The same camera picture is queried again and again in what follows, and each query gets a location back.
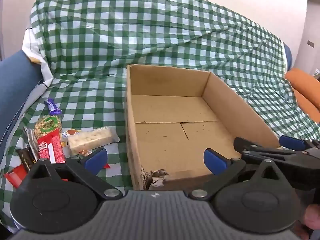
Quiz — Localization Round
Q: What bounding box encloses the plain red snack packet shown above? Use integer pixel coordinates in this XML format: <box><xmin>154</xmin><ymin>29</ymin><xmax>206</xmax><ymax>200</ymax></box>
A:
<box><xmin>4</xmin><ymin>164</ymin><xmax>27</xmax><ymax>189</ymax></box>

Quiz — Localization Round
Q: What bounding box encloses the red biscuit pack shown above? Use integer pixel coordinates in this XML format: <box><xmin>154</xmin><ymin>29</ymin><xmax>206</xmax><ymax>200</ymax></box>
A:
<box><xmin>37</xmin><ymin>129</ymin><xmax>65</xmax><ymax>164</ymax></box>

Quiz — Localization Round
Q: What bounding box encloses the yellow snack packet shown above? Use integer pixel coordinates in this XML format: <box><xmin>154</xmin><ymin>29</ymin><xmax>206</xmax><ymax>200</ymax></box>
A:
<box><xmin>60</xmin><ymin>128</ymin><xmax>80</xmax><ymax>147</ymax></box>

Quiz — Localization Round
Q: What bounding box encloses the silver foil snack packet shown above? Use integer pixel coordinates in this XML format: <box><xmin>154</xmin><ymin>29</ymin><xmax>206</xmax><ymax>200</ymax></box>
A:
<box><xmin>24</xmin><ymin>127</ymin><xmax>40</xmax><ymax>161</ymax></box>

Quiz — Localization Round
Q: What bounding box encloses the green white checkered cloth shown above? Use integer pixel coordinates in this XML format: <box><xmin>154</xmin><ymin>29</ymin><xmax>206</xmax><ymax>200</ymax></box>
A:
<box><xmin>0</xmin><ymin>0</ymin><xmax>320</xmax><ymax>233</ymax></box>

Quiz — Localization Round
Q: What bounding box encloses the person's right hand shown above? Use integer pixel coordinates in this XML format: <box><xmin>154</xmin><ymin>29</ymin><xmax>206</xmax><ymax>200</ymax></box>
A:
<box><xmin>293</xmin><ymin>204</ymin><xmax>320</xmax><ymax>240</ymax></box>

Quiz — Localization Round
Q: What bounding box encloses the dark brown chocolate bar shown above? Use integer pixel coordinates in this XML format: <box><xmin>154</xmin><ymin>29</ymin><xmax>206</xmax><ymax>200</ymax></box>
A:
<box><xmin>16</xmin><ymin>147</ymin><xmax>36</xmax><ymax>172</ymax></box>

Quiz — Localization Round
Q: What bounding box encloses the orange cushion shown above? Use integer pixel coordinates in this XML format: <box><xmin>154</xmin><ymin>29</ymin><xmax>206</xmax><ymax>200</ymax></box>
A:
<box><xmin>285</xmin><ymin>68</ymin><xmax>320</xmax><ymax>109</ymax></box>
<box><xmin>293</xmin><ymin>89</ymin><xmax>320</xmax><ymax>124</ymax></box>

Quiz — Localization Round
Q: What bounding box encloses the wall switch plate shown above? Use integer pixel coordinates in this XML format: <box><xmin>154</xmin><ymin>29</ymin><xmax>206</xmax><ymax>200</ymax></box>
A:
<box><xmin>307</xmin><ymin>40</ymin><xmax>315</xmax><ymax>48</ymax></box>

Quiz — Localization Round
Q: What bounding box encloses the round puffed grain cake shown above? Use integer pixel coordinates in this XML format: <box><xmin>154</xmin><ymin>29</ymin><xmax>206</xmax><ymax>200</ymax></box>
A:
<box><xmin>34</xmin><ymin>115</ymin><xmax>62</xmax><ymax>139</ymax></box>

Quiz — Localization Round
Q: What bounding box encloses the white rice cracker pack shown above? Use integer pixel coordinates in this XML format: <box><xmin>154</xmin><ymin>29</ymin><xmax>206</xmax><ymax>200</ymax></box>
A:
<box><xmin>67</xmin><ymin>127</ymin><xmax>120</xmax><ymax>154</ymax></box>

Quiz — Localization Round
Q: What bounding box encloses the open cardboard box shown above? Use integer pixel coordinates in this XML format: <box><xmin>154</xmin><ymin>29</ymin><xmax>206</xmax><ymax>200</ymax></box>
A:
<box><xmin>126</xmin><ymin>64</ymin><xmax>279</xmax><ymax>190</ymax></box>

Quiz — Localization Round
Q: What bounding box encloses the purple candy wrapper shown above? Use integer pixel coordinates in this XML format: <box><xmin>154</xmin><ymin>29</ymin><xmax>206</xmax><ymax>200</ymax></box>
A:
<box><xmin>44</xmin><ymin>98</ymin><xmax>61</xmax><ymax>115</ymax></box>

